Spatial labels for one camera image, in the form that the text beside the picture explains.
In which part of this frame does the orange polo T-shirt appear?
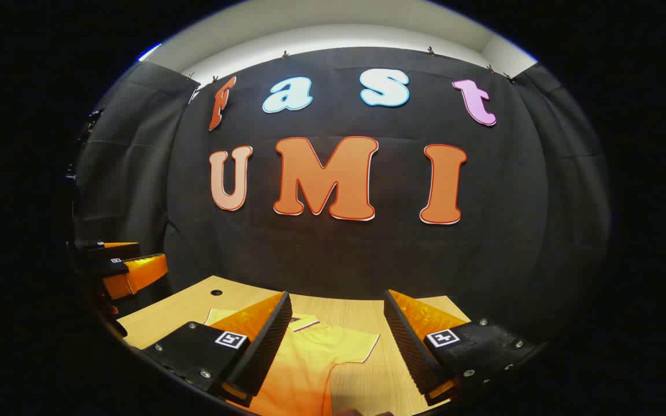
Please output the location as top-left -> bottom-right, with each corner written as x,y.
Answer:
205,308 -> 381,416

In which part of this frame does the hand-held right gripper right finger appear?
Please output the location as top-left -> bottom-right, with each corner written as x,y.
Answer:
383,289 -> 536,405

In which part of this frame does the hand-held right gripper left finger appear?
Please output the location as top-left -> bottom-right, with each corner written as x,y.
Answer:
142,291 -> 293,405

